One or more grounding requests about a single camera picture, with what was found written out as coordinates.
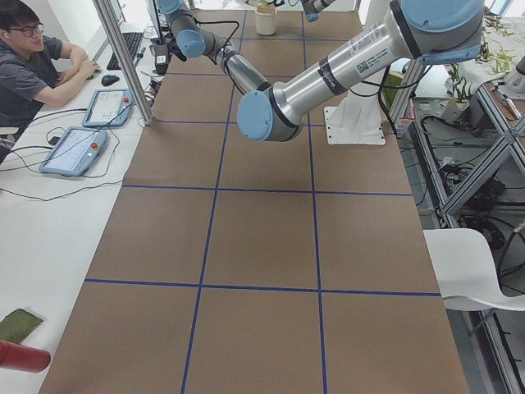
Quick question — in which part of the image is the far blue teach pendant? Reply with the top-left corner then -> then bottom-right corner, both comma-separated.
82,89 -> 135,128

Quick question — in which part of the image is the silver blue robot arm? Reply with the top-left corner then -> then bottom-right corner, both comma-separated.
301,0 -> 334,22
157,1 -> 485,142

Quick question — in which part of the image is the red bottle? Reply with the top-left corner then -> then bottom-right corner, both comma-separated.
1,340 -> 51,373

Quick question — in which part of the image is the left black braided cable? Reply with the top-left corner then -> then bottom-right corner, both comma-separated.
195,19 -> 240,66

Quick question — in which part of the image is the black keyboard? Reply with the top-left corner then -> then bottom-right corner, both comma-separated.
106,31 -> 144,71

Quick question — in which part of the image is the black computer mouse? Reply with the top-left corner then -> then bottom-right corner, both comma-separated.
101,75 -> 120,87

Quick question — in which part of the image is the seated man grey shirt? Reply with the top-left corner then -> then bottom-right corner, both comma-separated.
1,0 -> 99,140

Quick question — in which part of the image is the near blue teach pendant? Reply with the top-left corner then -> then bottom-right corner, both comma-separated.
39,127 -> 107,176

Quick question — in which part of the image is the aluminium frame post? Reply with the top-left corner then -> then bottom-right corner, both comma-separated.
93,0 -> 153,126

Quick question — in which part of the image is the white chair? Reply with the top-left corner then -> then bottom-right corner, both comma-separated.
423,228 -> 524,312

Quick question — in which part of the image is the blue teach pendant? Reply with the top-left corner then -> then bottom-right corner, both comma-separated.
39,127 -> 107,176
82,89 -> 135,128

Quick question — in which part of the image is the cream plastic bin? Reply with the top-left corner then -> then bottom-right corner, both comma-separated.
255,2 -> 276,36

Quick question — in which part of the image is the green bean bag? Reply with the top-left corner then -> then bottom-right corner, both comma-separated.
0,309 -> 43,344

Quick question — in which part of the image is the white pedestal column base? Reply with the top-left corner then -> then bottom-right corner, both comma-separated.
323,0 -> 411,146

